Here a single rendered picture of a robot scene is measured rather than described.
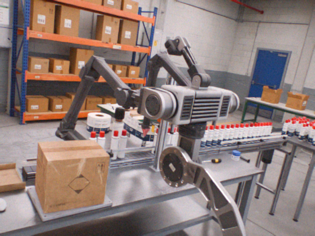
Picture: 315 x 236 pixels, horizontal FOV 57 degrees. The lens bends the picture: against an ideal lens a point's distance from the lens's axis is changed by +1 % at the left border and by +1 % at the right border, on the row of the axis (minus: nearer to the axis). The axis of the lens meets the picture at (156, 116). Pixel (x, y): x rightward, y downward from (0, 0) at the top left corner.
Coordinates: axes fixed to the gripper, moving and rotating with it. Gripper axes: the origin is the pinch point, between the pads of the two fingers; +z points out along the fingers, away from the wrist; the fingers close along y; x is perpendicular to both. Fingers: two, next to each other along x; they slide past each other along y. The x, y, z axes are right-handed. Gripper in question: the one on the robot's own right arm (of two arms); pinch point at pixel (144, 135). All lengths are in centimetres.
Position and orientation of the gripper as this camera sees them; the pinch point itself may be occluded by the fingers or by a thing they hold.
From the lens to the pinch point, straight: 221.6
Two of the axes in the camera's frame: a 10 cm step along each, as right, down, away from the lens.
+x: 5.9, 3.0, -7.5
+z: -1.6, 9.5, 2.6
